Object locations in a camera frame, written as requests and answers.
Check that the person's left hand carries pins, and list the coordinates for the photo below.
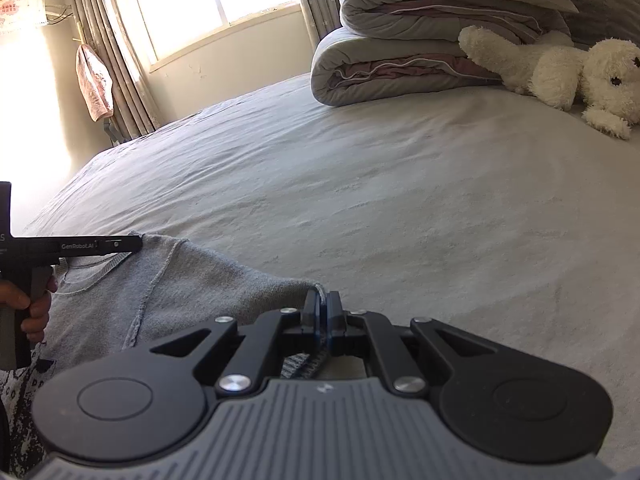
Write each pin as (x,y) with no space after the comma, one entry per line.
(37,310)

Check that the folded grey pink quilt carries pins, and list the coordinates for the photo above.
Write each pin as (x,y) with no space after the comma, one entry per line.
(387,48)

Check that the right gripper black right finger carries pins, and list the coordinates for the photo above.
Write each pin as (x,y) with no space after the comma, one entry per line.
(504,402)

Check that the grey knitted cat sweater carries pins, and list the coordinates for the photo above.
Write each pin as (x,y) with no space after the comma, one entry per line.
(107,304)

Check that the white wall poster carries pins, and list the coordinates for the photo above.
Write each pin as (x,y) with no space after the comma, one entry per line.
(21,14)

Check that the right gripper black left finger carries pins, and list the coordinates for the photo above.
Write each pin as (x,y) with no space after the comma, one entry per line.
(143,401)

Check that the light grey bed sheet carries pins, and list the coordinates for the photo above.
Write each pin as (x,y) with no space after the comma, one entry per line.
(476,206)

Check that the white plush dog toy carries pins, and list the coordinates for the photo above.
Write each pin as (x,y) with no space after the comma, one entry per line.
(605,76)

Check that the grey quilted headboard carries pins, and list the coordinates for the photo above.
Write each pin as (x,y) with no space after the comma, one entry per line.
(598,20)

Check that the beige left window curtain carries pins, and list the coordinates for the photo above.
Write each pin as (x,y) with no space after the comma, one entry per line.
(101,28)

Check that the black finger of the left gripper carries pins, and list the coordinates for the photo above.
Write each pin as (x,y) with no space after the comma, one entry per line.
(90,245)

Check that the pink hanging towel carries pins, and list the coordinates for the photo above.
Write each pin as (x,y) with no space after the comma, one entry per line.
(95,83)

